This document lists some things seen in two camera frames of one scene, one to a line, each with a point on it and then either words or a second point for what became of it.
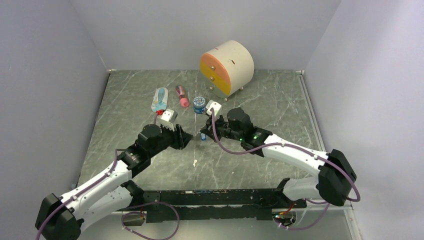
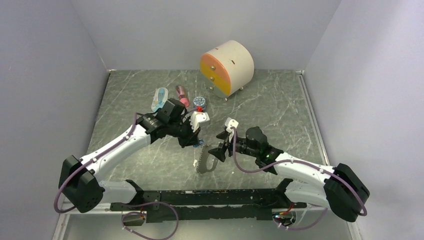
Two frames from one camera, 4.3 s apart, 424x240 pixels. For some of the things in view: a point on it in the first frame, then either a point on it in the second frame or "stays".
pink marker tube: [184, 101] stays
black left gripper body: [167, 138] -> [183, 131]
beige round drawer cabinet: [227, 69] stays
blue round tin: [199, 103] stays
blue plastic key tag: [203, 136] -> [201, 142]
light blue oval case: [160, 99] stays
